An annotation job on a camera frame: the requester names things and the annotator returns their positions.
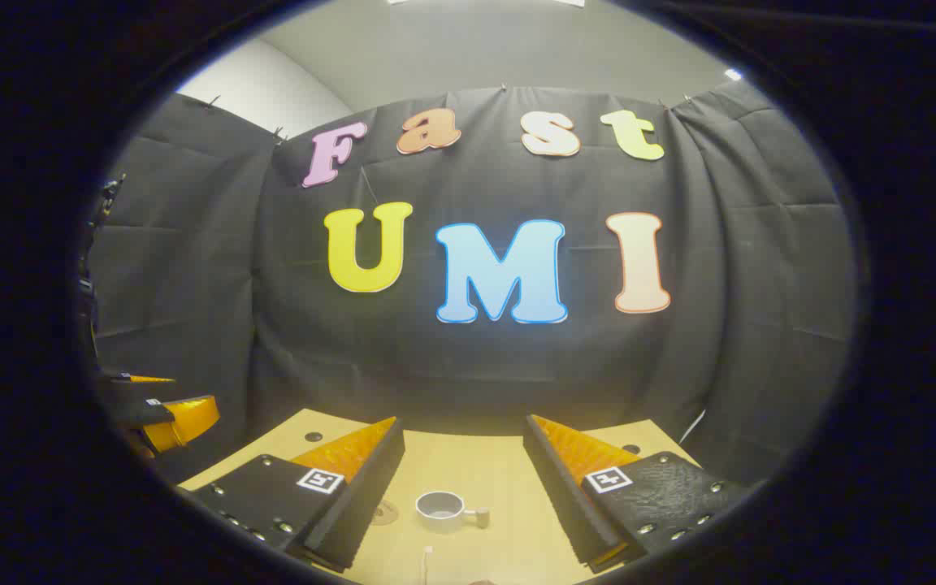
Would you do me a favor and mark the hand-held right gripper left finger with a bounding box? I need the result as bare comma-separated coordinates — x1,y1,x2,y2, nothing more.
178,417,406,574

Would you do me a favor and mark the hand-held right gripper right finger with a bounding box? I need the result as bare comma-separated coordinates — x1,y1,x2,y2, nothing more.
522,414,753,574

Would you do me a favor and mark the white cup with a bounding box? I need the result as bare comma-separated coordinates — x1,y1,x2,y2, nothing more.
415,491,492,533

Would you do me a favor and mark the light wooden desktop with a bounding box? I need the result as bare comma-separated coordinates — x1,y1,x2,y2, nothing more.
178,409,700,585

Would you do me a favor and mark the black backdrop cloth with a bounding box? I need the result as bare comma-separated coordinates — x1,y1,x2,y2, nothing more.
86,81,859,488

